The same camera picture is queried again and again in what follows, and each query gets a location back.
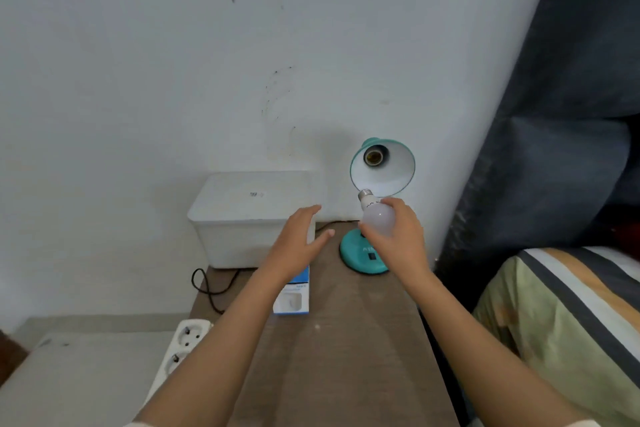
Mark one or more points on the person's right forearm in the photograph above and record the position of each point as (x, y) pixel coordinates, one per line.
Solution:
(475, 351)

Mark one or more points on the person's left thumb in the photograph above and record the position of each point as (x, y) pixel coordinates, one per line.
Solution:
(322, 243)

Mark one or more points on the white plastic storage box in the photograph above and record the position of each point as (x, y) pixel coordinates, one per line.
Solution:
(240, 211)

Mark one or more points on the person's right thumb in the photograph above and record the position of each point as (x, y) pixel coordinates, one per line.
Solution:
(372, 240)

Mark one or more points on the white power strip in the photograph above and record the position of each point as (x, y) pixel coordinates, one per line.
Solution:
(180, 346)

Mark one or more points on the teal desk lamp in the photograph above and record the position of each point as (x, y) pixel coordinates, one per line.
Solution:
(395, 166)

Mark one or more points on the person's left hand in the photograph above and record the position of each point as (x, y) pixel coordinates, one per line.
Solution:
(292, 251)

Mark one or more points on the white light bulb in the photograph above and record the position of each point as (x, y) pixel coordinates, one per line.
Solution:
(377, 219)

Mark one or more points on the dark grey curtain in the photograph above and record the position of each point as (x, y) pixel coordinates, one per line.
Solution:
(565, 41)

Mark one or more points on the person's right hand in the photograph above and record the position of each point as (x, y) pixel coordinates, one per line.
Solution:
(407, 246)

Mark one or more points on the dark grey pillow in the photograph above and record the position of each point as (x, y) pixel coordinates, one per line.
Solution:
(565, 181)

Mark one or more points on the dark red cloth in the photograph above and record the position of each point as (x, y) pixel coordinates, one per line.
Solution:
(629, 240)

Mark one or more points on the blue and white bulb box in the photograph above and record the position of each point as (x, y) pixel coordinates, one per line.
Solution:
(292, 299)

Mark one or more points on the person's left forearm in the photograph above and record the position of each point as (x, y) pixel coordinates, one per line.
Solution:
(215, 361)

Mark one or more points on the striped green bed sheet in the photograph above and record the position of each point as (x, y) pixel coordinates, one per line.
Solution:
(560, 331)

